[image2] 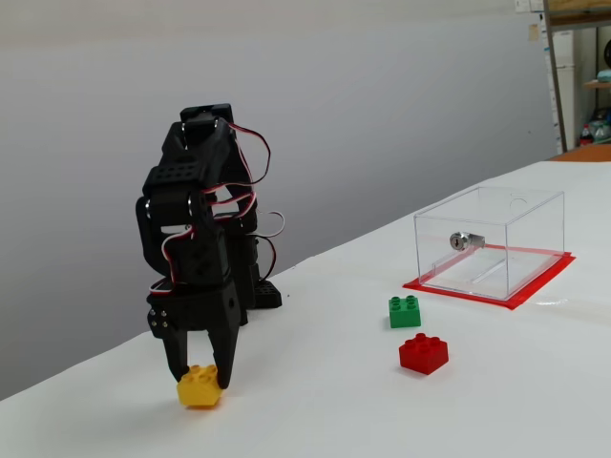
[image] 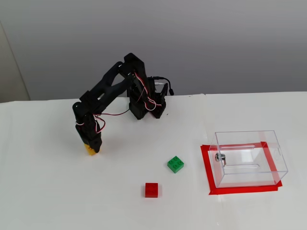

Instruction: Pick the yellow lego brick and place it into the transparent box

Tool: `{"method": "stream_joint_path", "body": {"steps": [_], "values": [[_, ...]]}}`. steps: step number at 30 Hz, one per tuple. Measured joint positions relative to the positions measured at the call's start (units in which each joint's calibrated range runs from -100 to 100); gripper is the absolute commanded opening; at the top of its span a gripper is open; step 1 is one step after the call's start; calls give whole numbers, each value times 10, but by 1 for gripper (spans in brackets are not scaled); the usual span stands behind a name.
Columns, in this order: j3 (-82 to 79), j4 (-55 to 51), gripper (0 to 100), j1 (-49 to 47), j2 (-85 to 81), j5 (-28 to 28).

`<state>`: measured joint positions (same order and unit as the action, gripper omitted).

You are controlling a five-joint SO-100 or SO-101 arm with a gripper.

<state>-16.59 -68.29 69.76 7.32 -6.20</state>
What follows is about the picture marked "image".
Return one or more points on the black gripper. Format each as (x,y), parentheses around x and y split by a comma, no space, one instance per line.
(92,141)

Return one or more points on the yellow lego brick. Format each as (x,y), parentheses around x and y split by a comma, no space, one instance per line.
(90,152)

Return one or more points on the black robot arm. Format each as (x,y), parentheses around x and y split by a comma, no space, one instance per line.
(108,81)

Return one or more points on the red lego brick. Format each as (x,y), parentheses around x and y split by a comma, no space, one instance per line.
(151,190)

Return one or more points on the green lego brick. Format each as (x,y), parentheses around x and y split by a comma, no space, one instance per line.
(175,164)

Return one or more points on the silver box lock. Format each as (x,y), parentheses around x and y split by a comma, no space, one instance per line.
(219,157)

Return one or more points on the transparent plastic box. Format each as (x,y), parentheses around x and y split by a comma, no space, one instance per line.
(251,177)

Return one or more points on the red tape frame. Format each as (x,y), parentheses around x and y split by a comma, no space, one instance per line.
(239,190)

